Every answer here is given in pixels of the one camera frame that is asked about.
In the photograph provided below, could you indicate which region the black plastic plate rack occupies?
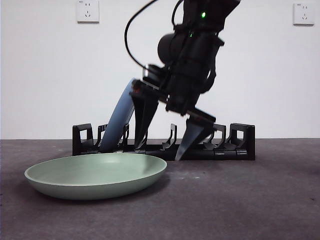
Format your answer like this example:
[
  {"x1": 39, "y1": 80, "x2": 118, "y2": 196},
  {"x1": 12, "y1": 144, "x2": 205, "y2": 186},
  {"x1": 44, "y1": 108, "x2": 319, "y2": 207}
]
[{"x1": 71, "y1": 122, "x2": 257, "y2": 162}]

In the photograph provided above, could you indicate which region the blue round plate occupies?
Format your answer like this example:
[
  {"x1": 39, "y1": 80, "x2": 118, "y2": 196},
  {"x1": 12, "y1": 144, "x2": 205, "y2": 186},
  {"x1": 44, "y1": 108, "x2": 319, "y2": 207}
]
[{"x1": 99, "y1": 77, "x2": 141, "y2": 153}]

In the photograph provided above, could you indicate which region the pale green round plate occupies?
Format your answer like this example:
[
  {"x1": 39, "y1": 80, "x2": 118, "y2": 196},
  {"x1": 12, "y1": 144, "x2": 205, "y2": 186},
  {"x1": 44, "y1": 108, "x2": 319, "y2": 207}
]
[{"x1": 24, "y1": 152, "x2": 168, "y2": 201}]

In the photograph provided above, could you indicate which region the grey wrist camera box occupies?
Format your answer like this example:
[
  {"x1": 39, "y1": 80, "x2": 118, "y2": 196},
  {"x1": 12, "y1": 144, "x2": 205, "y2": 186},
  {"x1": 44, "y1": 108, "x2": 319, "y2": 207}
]
[{"x1": 142, "y1": 64, "x2": 166, "y2": 89}]

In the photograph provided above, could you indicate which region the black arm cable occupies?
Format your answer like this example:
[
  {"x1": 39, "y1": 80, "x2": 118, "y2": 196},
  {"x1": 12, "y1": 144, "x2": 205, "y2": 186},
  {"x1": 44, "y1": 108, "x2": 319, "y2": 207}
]
[{"x1": 124, "y1": 0, "x2": 161, "y2": 70}]

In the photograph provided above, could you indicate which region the white wall socket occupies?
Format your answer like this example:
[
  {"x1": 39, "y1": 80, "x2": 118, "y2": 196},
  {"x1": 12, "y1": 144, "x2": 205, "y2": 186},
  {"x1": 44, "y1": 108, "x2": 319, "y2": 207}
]
[
  {"x1": 292, "y1": 2, "x2": 316, "y2": 27},
  {"x1": 76, "y1": 0, "x2": 101, "y2": 25}
]

